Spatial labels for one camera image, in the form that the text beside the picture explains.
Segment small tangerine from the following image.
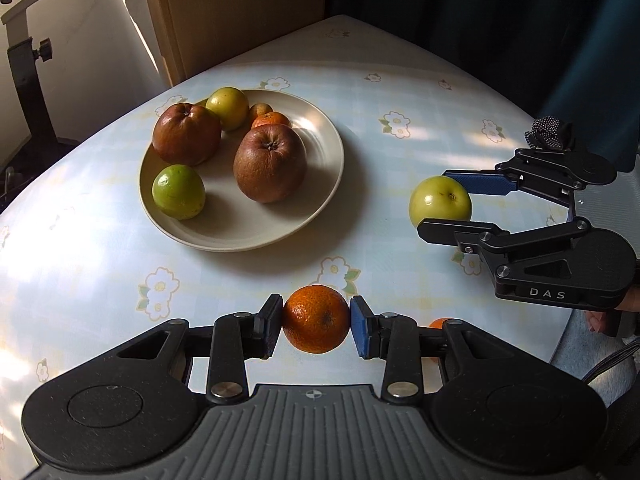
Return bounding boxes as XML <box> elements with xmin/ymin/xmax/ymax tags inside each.
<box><xmin>250</xmin><ymin>111</ymin><xmax>293</xmax><ymax>131</ymax></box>

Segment yellow-green round fruit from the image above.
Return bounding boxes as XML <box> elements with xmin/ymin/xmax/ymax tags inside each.
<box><xmin>205</xmin><ymin>86</ymin><xmax>250</xmax><ymax>133</ymax></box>

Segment person's right hand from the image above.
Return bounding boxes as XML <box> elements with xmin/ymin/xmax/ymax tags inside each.
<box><xmin>583</xmin><ymin>287</ymin><xmax>640</xmax><ymax>337</ymax></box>

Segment black stand with clamp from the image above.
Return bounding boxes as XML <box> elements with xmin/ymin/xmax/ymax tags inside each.
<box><xmin>0</xmin><ymin>0</ymin><xmax>89</xmax><ymax>202</ymax></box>

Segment dark teal curtain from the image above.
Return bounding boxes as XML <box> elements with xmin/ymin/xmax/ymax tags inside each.
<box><xmin>325</xmin><ymin>0</ymin><xmax>640</xmax><ymax>171</ymax></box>

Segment person's blue jeans leg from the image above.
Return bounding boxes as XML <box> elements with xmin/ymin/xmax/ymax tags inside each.
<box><xmin>549</xmin><ymin>307</ymin><xmax>639</xmax><ymax>407</ymax></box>

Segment wooden board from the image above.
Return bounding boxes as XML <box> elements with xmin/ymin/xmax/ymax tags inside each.
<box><xmin>142</xmin><ymin>0</ymin><xmax>332</xmax><ymax>89</ymax></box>

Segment black cable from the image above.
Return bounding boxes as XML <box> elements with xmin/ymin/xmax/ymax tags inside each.
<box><xmin>579</xmin><ymin>339</ymin><xmax>640</xmax><ymax>387</ymax></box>

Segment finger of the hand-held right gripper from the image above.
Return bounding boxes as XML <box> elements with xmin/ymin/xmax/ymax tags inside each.
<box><xmin>442</xmin><ymin>147</ymin><xmax>587</xmax><ymax>207</ymax></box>
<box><xmin>416</xmin><ymin>216</ymin><xmax>594</xmax><ymax>282</ymax></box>

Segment black dotted cloth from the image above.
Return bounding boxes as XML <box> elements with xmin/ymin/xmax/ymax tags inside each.
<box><xmin>523</xmin><ymin>115</ymin><xmax>577</xmax><ymax>151</ymax></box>

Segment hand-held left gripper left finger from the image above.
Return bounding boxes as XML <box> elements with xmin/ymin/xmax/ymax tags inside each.
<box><xmin>117</xmin><ymin>293</ymin><xmax>285</xmax><ymax>405</ymax></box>

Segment orange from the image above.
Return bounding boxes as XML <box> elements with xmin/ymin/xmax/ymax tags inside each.
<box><xmin>428</xmin><ymin>317</ymin><xmax>459</xmax><ymax>364</ymax></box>
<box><xmin>281</xmin><ymin>284</ymin><xmax>351</xmax><ymax>355</ymax></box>

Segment cream round plate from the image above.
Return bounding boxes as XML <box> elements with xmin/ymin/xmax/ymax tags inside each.
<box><xmin>138</xmin><ymin>88</ymin><xmax>346</xmax><ymax>252</ymax></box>

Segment red-brown apple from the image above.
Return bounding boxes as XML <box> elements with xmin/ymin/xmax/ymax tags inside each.
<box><xmin>151</xmin><ymin>102</ymin><xmax>223</xmax><ymax>167</ymax></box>
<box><xmin>232</xmin><ymin>123</ymin><xmax>308</xmax><ymax>205</ymax></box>

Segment pale green round fruit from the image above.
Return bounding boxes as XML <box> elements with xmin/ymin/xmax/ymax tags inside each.
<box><xmin>408</xmin><ymin>175</ymin><xmax>473</xmax><ymax>234</ymax></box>

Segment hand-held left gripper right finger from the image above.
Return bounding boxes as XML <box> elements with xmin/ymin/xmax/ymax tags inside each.
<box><xmin>349</xmin><ymin>295</ymin><xmax>495</xmax><ymax>405</ymax></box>

